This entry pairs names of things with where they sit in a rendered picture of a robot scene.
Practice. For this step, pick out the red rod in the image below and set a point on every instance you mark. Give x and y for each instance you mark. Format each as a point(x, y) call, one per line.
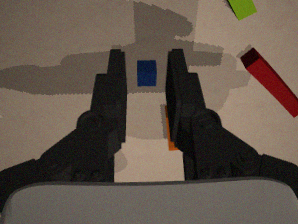
point(258, 67)

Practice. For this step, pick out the small blue cube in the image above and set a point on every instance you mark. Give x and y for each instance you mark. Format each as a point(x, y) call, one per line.
point(146, 72)

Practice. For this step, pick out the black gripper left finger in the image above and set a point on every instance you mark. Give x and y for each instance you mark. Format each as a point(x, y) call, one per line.
point(88, 151)

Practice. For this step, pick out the orange rod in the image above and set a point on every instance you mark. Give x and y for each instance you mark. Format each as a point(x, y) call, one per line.
point(170, 144)

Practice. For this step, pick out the lime green rod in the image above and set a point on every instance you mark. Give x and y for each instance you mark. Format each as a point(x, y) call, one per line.
point(242, 8)

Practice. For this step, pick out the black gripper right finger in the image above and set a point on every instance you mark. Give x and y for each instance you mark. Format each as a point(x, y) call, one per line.
point(197, 132)

